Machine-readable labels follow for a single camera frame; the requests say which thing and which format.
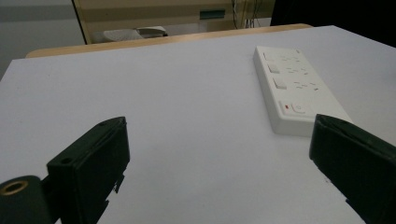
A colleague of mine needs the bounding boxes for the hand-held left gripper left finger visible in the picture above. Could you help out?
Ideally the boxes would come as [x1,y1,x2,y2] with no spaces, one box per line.
[46,116,131,224]

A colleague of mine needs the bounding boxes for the beige wooden cabinet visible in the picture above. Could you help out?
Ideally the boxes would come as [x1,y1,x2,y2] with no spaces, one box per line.
[72,0,276,45]

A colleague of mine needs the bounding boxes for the dark hanging cables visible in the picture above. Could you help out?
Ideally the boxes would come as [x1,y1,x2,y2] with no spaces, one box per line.
[231,0,263,30]

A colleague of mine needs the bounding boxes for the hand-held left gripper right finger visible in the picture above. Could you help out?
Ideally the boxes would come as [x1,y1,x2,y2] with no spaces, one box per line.
[308,113,396,224]

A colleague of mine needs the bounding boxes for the wooden table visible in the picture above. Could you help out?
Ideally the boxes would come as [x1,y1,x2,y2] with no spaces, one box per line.
[25,23,314,60]

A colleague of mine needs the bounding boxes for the white power strip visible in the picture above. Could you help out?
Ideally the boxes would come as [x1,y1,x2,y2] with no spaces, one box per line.
[252,46,353,138]

